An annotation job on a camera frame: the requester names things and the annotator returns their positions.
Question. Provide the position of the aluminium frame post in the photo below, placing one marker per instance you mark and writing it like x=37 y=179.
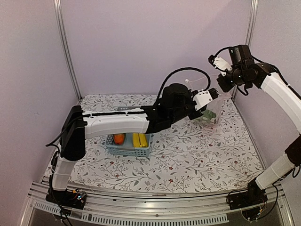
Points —
x=65 y=47
x=252 y=22

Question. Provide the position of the green orange toy mango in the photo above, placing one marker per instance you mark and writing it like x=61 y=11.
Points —
x=119 y=138

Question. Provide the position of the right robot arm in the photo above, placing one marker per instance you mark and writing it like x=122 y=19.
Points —
x=269 y=126

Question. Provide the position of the yellow toy banana bunch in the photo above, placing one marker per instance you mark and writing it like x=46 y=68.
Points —
x=139 y=140

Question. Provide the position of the green toy watermelon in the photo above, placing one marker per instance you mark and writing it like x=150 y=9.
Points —
x=208 y=117

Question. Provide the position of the floral tablecloth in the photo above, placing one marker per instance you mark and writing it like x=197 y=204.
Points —
x=186 y=158

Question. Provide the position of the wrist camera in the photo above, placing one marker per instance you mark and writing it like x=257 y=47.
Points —
x=220 y=64
x=202 y=98

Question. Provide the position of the right aluminium frame post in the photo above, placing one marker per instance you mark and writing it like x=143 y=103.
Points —
x=252 y=22

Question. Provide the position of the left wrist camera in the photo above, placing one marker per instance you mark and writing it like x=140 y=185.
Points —
x=202 y=98

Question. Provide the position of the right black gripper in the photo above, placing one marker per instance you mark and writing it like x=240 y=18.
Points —
x=225 y=87

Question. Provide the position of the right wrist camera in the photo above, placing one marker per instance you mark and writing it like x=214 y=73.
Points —
x=220 y=64

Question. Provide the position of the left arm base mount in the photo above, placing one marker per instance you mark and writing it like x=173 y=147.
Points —
x=74 y=199

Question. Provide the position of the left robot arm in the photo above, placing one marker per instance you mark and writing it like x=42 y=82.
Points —
x=81 y=125

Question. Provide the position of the clear zip top bag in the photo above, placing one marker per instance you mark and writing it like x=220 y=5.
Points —
x=215 y=105

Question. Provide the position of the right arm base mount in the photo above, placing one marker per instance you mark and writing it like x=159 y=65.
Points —
x=252 y=196

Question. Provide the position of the left aluminium frame post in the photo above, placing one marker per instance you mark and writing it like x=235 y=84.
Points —
x=65 y=47

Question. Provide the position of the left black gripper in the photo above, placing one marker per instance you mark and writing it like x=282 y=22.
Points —
x=197 y=115

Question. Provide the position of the aluminium front rail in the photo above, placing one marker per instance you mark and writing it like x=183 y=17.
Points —
x=109 y=207

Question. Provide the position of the blue plastic basket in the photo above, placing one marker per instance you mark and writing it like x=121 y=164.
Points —
x=127 y=147

